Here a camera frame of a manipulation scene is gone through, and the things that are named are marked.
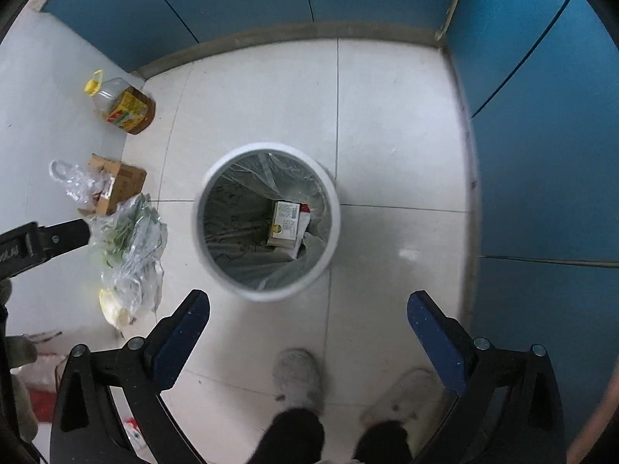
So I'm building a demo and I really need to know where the person's leg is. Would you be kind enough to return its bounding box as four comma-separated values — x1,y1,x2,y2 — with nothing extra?
251,408,326,464
353,420,413,464

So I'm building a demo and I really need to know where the yellow cap cooking oil bottle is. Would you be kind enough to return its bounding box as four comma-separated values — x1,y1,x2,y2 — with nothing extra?
84,70,156,135

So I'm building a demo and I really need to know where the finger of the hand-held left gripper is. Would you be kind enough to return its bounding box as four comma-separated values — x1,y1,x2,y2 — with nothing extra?
19,219,92,266

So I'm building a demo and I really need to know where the white printed wrapper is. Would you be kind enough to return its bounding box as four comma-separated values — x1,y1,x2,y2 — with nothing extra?
122,417,147,451

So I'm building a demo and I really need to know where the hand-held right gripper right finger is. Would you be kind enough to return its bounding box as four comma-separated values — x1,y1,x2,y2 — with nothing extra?
407,290,566,464

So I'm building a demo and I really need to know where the person's left grey slipper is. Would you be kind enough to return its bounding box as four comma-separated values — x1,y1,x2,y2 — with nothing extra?
273,348,326,417

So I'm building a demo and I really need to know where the red plastic bag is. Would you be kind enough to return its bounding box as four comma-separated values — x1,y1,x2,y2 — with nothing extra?
18,353,66,423

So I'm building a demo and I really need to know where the person's right leg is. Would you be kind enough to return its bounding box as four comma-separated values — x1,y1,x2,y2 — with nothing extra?
353,420,413,464

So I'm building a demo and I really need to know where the white green drink carton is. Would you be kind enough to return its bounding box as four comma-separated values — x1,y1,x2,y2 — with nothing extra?
265,200,311,260

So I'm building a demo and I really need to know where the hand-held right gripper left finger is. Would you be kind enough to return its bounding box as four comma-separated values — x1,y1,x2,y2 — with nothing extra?
51,290,210,464

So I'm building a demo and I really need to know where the crumpled clear plastic bag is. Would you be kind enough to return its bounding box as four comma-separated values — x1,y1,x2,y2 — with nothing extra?
49,159,117,205

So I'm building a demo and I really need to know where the white round trash bin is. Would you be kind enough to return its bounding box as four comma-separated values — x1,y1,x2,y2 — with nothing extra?
192,141,342,303

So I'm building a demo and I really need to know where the clear bag of vegetable scraps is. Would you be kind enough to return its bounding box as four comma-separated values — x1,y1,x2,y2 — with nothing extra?
87,193,168,328

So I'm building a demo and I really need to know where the brown cardboard box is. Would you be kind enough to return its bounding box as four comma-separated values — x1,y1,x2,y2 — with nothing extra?
87,154,147,217

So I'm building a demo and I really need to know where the person's left leg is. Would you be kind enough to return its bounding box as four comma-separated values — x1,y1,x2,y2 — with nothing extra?
251,408,326,464

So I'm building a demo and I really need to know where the clear plastic bin liner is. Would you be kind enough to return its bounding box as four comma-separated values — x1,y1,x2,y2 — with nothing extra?
200,151,334,292

